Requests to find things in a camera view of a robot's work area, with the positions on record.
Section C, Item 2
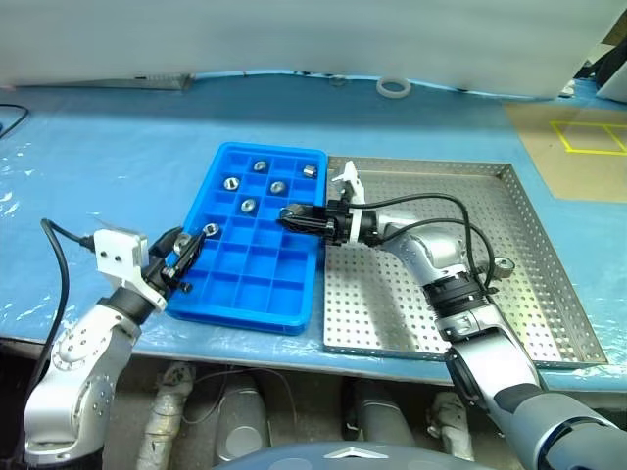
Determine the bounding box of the thin black cable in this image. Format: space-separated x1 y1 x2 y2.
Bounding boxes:
0 103 30 139

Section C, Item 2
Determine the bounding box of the white board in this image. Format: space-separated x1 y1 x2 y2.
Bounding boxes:
594 64 627 105

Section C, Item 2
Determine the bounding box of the white wrapped table leg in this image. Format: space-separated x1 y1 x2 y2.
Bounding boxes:
136 362 198 470
426 391 475 462

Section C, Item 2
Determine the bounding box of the thin dark wire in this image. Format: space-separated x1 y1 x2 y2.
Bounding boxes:
183 366 298 426

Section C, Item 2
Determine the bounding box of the brown cardboard sheet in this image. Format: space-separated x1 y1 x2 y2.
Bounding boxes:
504 101 627 203

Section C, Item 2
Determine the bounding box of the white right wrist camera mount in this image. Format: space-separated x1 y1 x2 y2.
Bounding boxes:
330 161 367 245

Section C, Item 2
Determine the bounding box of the grey-blue robot torso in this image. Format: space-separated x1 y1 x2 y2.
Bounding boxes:
210 440 472 470

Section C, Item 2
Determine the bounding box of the brown cardboard box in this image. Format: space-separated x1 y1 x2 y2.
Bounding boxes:
598 0 627 49

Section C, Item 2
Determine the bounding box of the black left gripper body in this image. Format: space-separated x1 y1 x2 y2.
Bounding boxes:
141 248 193 298

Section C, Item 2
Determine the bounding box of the white tape roll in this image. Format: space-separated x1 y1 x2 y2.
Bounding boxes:
375 76 411 101

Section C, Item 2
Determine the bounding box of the grey rounded robot leg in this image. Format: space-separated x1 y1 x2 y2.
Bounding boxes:
214 374 272 462
342 379 418 447

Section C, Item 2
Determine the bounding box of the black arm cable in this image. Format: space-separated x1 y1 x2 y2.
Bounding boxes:
26 217 98 393
362 193 497 298

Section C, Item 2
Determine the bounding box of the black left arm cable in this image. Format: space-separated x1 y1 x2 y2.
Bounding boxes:
26 217 98 393

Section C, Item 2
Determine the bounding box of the grey metal bar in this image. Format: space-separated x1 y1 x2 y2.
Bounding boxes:
13 72 196 93

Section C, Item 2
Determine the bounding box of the perforated steel tray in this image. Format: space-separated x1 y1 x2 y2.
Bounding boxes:
322 155 609 368

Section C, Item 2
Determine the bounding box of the blue plastic table cover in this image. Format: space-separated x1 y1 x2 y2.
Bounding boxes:
0 67 627 389

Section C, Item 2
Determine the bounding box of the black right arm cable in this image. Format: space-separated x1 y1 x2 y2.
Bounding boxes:
362 193 497 298

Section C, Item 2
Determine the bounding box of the black bag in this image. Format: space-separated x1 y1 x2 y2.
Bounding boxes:
571 42 627 88

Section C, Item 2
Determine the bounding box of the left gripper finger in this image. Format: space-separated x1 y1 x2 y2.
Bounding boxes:
168 233 208 277
148 226 185 258

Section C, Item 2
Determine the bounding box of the blue compartment tray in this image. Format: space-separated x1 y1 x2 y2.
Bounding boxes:
165 141 329 337

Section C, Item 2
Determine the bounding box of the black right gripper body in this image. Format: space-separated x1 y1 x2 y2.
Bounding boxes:
319 198 355 245

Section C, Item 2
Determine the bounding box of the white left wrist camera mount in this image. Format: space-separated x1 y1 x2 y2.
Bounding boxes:
92 227 168 310

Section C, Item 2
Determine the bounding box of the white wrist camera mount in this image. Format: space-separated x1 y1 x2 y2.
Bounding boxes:
330 161 367 245
92 227 168 310

